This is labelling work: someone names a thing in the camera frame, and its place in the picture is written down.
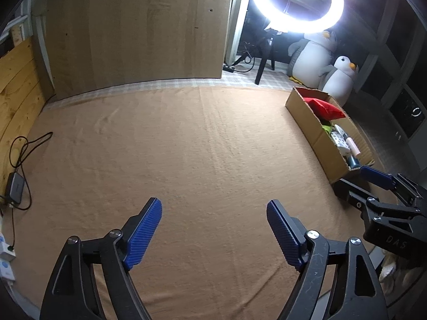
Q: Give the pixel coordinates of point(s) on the gloved right hand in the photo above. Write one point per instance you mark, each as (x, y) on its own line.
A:
(397, 274)

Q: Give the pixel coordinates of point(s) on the red fabric pouch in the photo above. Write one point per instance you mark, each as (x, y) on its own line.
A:
(324, 110)

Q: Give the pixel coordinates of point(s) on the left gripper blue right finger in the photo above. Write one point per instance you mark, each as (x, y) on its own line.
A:
(355, 292)

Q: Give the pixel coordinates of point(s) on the small pink bottle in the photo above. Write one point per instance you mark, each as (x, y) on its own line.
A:
(353, 147)

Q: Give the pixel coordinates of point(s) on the black tripod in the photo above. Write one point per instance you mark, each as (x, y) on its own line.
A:
(265, 47)

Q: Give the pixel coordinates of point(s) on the white blue lotion tube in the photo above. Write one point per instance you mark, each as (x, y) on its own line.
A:
(351, 161)

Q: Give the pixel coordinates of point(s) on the green tube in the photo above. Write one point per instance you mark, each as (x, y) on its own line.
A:
(328, 129)

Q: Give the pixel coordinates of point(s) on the cardboard box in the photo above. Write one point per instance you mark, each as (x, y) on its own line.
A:
(334, 164)

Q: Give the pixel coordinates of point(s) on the black charger with cable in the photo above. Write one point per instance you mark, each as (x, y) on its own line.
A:
(17, 181)

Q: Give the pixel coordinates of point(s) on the white power adapter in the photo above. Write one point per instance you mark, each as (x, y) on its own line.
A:
(6, 257)

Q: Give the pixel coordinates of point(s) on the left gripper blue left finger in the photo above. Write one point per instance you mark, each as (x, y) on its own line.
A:
(72, 291)

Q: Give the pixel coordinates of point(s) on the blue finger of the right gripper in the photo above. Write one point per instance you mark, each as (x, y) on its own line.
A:
(356, 197)
(377, 177)

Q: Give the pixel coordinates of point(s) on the small penguin plush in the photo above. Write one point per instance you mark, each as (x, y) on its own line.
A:
(337, 80)

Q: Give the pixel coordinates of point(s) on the large penguin plush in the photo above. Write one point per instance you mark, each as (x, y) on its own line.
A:
(310, 54)

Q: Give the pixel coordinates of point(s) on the pine plank panel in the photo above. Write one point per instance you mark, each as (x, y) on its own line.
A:
(22, 99)

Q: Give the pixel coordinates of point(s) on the black power strip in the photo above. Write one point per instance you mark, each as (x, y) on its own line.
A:
(229, 69)

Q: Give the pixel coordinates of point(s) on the white dotted tissue pack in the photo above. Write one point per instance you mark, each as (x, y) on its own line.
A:
(340, 143)

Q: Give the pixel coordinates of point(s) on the large wooden board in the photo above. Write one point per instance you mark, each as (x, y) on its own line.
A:
(94, 44)

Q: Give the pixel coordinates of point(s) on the ring light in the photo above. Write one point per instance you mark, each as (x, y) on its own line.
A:
(286, 23)

